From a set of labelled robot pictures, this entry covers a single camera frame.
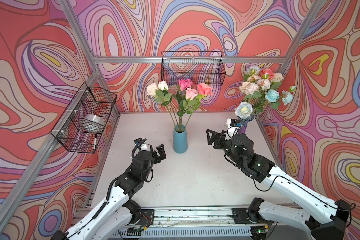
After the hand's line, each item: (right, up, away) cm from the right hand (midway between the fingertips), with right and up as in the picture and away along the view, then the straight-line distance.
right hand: (214, 134), depth 71 cm
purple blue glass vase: (+22, +7, +18) cm, 29 cm away
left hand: (-27, -6, +6) cm, 29 cm away
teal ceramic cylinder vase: (-16, -5, +18) cm, 25 cm away
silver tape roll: (-58, +6, -1) cm, 58 cm away
